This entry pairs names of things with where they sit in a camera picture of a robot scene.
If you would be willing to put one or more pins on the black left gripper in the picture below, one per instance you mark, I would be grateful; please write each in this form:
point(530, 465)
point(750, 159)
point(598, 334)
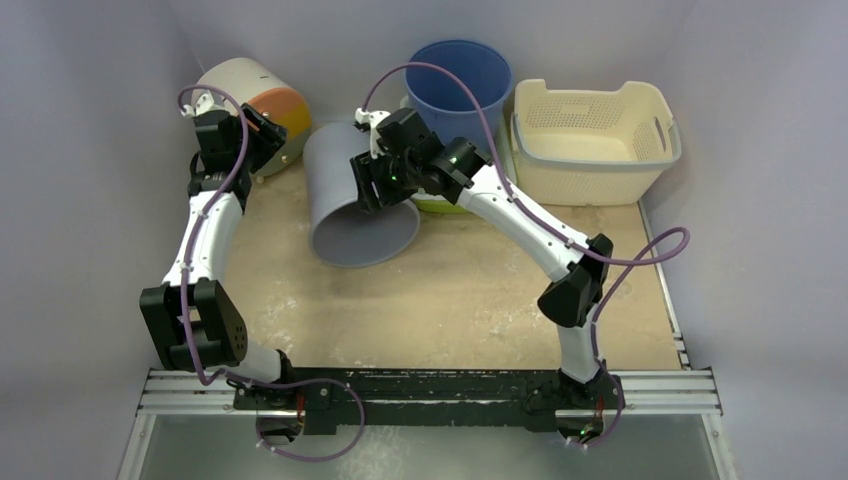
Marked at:
point(269, 138)

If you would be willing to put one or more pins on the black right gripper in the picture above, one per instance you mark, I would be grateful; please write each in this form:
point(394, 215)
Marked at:
point(370, 182)

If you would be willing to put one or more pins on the grey plastic bucket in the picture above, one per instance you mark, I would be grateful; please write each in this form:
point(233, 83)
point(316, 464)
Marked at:
point(341, 233)

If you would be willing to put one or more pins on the blue plastic bucket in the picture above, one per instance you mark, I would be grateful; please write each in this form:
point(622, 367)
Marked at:
point(448, 78)

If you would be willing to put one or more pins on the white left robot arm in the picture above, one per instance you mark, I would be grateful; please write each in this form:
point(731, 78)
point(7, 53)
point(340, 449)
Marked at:
point(193, 323)

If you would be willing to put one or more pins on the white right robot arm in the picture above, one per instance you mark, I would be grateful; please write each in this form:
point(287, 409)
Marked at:
point(567, 257)

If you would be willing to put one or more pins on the green and white tray basket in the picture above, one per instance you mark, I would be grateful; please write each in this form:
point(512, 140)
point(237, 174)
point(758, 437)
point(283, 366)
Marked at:
point(436, 204)

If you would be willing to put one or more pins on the round drawer box orange yellow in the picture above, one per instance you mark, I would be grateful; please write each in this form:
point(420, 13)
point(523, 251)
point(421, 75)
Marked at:
point(250, 82)

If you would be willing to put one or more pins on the cream perforated basket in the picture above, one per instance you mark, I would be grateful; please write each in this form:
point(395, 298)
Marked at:
point(591, 147)

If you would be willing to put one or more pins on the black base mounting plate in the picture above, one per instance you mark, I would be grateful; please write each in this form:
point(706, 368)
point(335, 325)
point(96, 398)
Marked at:
point(319, 400)

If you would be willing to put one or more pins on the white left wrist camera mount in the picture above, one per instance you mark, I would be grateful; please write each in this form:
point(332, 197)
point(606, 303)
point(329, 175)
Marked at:
point(205, 102)

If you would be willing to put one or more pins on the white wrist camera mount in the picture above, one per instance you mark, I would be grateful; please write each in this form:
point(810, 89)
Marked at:
point(368, 121)
point(205, 102)

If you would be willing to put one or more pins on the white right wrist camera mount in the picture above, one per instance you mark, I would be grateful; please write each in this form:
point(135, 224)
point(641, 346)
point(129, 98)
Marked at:
point(368, 121)

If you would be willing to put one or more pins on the aluminium rail frame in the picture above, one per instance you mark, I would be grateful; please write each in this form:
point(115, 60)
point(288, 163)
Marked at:
point(461, 296)

